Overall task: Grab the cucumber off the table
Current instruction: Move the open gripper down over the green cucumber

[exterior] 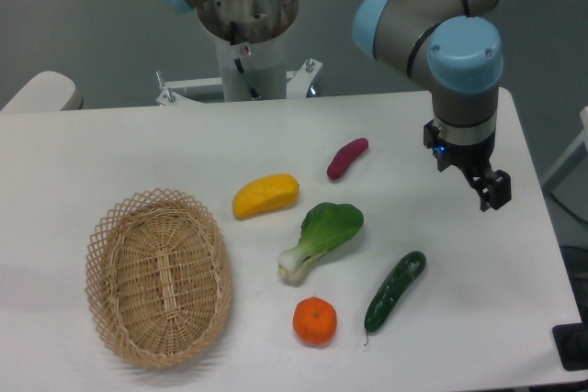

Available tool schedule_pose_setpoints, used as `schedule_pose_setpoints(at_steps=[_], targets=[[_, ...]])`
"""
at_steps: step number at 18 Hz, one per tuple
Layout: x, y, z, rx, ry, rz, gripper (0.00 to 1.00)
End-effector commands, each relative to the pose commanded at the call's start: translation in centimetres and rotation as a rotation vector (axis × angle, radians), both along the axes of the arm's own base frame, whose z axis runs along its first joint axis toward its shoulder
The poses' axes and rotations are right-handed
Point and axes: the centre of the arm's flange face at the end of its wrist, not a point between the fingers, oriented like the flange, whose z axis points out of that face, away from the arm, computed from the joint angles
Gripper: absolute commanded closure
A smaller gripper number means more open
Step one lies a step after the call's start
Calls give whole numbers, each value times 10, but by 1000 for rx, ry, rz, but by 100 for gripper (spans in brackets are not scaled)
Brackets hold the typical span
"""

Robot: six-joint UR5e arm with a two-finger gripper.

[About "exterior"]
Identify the yellow mango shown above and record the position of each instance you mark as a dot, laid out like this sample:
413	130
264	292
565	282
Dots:
265	194

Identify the white furniture frame right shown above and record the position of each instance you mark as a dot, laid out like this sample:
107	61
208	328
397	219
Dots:
570	158

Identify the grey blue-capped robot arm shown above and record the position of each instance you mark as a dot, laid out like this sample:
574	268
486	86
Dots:
445	46

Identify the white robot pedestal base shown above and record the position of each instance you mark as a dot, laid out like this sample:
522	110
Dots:
250	43

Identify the black device at table edge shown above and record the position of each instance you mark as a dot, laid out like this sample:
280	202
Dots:
571	343

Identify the oval wicker basket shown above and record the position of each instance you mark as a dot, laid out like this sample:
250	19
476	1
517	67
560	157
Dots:
158	279

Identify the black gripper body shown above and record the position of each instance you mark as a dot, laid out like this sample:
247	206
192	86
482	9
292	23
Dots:
468	149

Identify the purple sweet potato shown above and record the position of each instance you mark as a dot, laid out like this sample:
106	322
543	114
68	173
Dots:
345	157

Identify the white chair armrest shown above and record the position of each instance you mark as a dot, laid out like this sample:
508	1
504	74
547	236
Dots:
45	92

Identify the dark green cucumber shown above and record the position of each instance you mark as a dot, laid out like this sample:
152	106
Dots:
396	283

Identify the green bok choy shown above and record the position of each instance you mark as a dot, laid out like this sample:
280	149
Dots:
325	227

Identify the orange tangerine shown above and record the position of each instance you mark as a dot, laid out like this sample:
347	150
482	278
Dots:
314	321

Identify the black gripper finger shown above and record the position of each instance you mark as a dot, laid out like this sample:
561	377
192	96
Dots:
495	189

